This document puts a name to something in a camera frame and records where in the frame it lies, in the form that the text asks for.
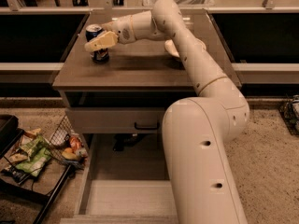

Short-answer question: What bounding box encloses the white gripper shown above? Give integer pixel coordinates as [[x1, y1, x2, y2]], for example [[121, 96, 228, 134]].
[[84, 15, 136, 52]]

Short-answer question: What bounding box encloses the pepsi can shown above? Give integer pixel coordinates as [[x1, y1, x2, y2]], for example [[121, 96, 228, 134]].
[[85, 24, 109, 63]]

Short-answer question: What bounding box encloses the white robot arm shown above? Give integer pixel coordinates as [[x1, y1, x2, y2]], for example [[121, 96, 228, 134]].
[[85, 0, 249, 224]]

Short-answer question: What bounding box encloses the grey drawer cabinet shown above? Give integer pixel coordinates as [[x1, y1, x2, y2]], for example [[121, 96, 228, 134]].
[[51, 9, 243, 161]]

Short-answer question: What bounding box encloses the closed top drawer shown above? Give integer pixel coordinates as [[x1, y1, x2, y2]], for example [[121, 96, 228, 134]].
[[65, 107, 164, 133]]

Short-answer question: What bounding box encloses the open middle drawer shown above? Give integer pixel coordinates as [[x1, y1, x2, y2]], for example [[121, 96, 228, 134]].
[[60, 133, 178, 224]]

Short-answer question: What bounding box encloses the white paper bowl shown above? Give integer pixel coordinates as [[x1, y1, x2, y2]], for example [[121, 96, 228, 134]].
[[164, 39, 206, 62]]

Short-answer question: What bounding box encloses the red snack packet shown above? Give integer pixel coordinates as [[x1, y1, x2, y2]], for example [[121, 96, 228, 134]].
[[69, 136, 81, 151]]

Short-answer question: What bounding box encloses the orange fruit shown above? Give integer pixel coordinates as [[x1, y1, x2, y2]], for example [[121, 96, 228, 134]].
[[62, 147, 79, 161]]

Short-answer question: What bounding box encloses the green chip bag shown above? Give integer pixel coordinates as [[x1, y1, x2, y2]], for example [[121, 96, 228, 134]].
[[16, 135, 51, 177]]

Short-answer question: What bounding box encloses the black side table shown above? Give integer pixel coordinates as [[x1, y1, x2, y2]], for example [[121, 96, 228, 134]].
[[0, 115, 76, 224]]

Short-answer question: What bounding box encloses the black drawer handle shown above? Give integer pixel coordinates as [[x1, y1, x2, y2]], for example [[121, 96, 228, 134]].
[[134, 122, 160, 131]]

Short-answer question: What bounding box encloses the black wire basket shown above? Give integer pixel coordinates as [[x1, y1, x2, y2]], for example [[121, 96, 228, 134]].
[[49, 116, 88, 169]]

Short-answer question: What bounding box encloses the wire basket at right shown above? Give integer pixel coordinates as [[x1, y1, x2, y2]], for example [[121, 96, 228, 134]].
[[279, 95, 299, 135]]

